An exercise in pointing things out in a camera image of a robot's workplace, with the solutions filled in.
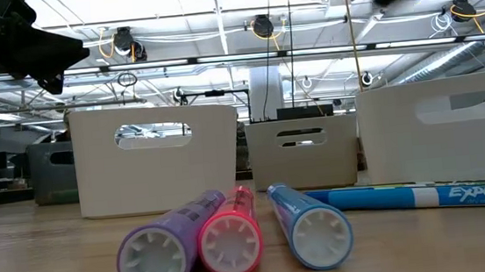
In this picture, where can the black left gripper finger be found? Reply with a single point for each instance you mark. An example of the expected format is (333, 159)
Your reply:
(51, 84)
(55, 55)

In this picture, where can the purple highlighter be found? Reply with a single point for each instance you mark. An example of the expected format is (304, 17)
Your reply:
(156, 262)

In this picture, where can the cyan Expo marker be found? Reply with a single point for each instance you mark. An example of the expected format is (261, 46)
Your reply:
(384, 198)

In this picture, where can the pink highlighter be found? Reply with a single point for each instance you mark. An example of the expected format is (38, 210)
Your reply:
(230, 243)

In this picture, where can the blue Sharpie highlighter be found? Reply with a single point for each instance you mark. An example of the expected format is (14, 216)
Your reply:
(317, 235)

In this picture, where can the grey translucent plastic bin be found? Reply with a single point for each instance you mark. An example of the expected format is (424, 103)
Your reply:
(52, 179)

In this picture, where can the long ceiling light bar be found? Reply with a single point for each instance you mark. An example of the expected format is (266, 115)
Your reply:
(152, 65)

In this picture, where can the black tube stand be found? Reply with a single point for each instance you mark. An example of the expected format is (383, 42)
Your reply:
(214, 93)

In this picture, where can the flat black box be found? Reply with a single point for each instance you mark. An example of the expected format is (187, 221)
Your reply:
(304, 112)

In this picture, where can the white building pillar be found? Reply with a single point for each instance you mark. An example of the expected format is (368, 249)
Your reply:
(265, 90)

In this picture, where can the silver ventilation duct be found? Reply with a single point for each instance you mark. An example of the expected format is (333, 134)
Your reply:
(460, 53)

